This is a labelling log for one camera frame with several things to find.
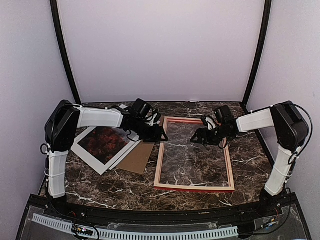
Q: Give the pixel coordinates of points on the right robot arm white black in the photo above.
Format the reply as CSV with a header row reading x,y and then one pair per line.
x,y
292,131

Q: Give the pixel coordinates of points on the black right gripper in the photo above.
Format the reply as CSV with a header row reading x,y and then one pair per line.
x,y
200,131

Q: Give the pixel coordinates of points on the brown cardboard backing board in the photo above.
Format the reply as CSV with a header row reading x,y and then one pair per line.
x,y
136,161

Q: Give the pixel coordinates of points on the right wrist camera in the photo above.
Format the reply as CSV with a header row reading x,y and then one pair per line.
x,y
223,115

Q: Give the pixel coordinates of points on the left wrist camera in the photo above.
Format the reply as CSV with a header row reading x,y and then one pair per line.
x,y
140,108

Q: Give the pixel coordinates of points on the white mat with photo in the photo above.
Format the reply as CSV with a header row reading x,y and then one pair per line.
x,y
92,145

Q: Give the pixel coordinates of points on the black front rail base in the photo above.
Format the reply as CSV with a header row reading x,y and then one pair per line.
x,y
282,221

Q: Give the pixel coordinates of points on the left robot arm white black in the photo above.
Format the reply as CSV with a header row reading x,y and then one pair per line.
x,y
61,127

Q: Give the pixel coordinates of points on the black enclosure frame post left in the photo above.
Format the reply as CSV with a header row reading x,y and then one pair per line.
x,y
63,51

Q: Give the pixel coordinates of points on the white backing sheet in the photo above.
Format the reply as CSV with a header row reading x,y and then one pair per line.
x,y
122,143

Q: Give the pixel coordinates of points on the clear acrylic sheet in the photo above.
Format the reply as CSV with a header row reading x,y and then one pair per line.
x,y
185,163

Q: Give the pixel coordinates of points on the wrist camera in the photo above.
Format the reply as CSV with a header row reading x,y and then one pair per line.
x,y
140,108
223,115

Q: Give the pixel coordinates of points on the white slotted cable duct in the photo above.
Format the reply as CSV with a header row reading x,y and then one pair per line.
x,y
108,234

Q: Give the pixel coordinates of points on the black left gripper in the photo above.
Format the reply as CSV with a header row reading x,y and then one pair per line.
x,y
156,135

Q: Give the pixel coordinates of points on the black enclosure frame post right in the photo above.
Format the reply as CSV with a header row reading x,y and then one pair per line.
x,y
259,51

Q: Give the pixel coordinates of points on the red wooden picture frame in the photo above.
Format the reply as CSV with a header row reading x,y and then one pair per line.
x,y
224,146

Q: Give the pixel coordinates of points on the black enclosure frame post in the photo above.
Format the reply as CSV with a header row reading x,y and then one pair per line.
x,y
63,51
259,51

